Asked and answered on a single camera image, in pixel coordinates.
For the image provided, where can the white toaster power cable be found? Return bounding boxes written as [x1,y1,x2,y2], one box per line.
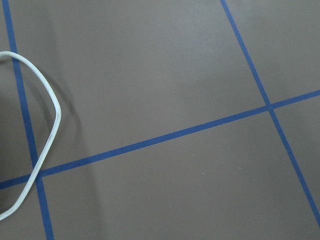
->
[0,51,62,221]

